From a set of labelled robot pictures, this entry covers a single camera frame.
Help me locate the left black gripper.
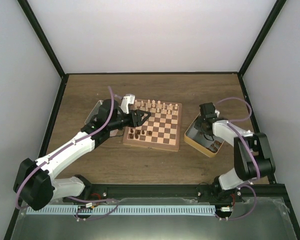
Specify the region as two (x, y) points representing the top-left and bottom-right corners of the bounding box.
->
(108, 109), (152, 131)

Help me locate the pink rimmed metal tin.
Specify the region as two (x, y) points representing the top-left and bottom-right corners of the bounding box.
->
(84, 99), (123, 138)

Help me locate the yellow rimmed metal tin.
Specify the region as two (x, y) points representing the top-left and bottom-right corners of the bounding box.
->
(183, 114), (225, 158)

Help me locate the wooden chess board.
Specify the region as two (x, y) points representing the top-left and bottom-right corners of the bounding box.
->
(123, 99), (182, 152)

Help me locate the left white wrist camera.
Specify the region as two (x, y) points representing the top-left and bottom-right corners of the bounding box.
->
(120, 93), (135, 114)

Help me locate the black enclosure frame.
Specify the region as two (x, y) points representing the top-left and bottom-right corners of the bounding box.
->
(3, 0), (300, 240)

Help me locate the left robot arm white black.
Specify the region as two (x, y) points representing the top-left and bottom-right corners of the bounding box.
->
(13, 99), (151, 210)

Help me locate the purple cable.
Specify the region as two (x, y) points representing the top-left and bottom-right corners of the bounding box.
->
(214, 97), (261, 222)
(14, 86), (123, 222)

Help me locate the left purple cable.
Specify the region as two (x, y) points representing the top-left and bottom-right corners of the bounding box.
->
(14, 86), (123, 222)

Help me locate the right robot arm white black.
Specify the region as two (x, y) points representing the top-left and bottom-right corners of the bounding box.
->
(194, 102), (276, 202)

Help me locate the light blue slotted cable duct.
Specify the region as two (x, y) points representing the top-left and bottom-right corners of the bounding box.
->
(26, 205), (216, 217)

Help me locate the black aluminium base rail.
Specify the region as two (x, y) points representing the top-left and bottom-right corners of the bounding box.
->
(22, 183), (286, 203)

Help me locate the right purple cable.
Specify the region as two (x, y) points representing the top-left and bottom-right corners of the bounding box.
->
(214, 97), (261, 222)

